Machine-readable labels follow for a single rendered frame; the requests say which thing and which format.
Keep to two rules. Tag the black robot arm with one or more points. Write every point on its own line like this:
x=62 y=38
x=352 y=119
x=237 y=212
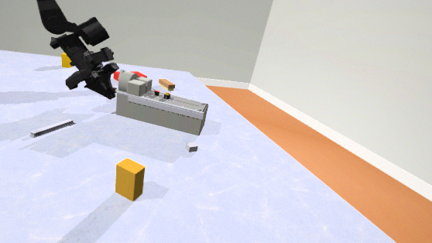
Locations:
x=91 y=31

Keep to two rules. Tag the tan rectangular block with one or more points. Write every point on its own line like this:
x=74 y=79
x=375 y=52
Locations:
x=169 y=86

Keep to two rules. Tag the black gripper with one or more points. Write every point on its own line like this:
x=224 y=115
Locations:
x=95 y=78

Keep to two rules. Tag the red flat block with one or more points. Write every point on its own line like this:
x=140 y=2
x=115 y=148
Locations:
x=116 y=74

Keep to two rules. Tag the small white cube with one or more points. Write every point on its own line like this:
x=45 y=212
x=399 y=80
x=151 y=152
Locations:
x=191 y=147

